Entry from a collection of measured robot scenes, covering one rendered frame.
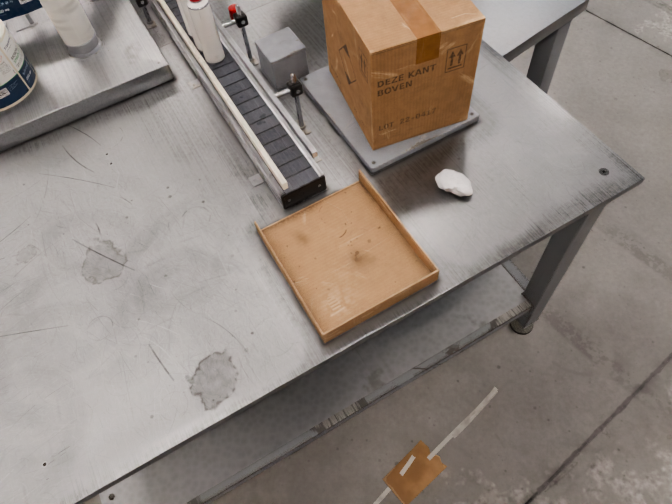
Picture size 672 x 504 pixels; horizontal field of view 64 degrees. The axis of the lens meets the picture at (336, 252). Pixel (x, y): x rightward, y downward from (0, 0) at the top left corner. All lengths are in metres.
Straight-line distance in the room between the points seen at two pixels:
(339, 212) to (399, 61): 0.33
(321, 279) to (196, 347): 0.28
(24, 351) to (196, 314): 0.34
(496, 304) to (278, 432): 0.77
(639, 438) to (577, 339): 0.35
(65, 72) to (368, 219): 0.92
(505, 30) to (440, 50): 0.50
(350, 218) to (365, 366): 0.62
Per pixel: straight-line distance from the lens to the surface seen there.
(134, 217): 1.30
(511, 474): 1.85
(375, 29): 1.13
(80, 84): 1.59
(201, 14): 1.42
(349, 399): 1.63
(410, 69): 1.14
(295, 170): 1.20
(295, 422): 1.63
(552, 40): 1.81
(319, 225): 1.16
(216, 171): 1.31
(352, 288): 1.07
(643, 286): 2.22
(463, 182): 1.20
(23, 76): 1.63
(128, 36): 1.69
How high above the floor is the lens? 1.79
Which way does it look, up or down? 58 degrees down
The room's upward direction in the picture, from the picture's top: 8 degrees counter-clockwise
